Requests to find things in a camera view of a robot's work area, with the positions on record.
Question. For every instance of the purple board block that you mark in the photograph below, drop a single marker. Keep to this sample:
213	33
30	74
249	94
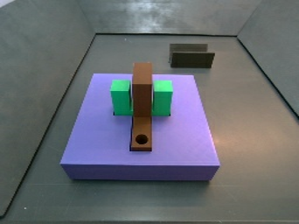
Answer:
97	150

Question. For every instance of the brown L-shaped block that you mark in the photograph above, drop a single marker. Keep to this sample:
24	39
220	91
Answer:
141	97

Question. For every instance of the right green block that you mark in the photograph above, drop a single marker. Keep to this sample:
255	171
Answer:
162	94

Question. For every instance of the green block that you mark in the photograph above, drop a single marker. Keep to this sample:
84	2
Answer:
162	94
120	96

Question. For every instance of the left green block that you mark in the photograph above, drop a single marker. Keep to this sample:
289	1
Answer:
120	96

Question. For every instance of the dark grey bracket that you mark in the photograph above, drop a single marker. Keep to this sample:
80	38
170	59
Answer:
189	56

